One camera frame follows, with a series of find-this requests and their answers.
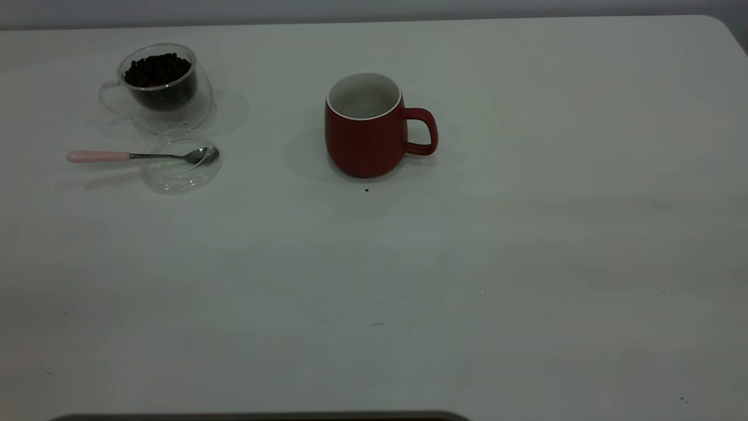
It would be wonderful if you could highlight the red ceramic mug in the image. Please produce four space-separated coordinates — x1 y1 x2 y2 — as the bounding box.
324 71 439 179

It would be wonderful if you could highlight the pink-handled metal spoon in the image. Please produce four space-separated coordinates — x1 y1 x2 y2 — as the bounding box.
66 146 220 165

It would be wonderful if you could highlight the clear round glass lid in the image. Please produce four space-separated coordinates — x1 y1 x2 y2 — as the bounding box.
140 129 223 194

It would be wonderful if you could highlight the dark coffee beans pile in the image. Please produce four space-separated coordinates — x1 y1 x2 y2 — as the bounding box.
123 53 198 111

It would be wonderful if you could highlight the clear double-wall glass cup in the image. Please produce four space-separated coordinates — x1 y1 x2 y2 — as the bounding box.
98 43 213 134

